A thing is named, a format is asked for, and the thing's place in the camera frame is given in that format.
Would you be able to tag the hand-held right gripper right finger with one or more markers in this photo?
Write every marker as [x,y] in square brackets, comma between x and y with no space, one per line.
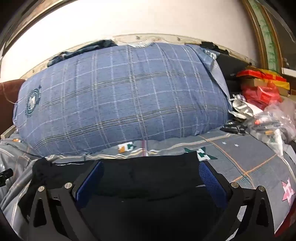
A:
[211,184]

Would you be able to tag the red and yellow box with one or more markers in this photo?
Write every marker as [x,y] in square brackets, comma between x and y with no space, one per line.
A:
[259,74]

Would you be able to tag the wooden framed door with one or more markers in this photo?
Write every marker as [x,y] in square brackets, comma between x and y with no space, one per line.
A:
[266,30]

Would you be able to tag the brown headboard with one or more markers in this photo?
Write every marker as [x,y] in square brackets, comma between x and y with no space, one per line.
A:
[10,92]

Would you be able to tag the clear plastic bag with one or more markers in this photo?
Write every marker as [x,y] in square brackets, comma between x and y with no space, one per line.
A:
[275,120]

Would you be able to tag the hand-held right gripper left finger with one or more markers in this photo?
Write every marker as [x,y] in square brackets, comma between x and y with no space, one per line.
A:
[89,185]

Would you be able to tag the dark cloth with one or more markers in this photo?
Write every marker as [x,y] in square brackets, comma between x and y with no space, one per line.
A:
[92,46]

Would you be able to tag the black pants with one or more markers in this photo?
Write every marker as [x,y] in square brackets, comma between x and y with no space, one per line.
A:
[148,173]

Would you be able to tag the black packet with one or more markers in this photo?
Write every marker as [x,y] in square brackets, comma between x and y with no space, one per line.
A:
[233,127]

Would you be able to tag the black cabinet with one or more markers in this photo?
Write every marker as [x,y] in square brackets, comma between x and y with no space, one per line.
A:
[231,66]

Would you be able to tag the grey patterned bedsheet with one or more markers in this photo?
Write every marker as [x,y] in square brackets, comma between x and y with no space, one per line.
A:
[245,157]

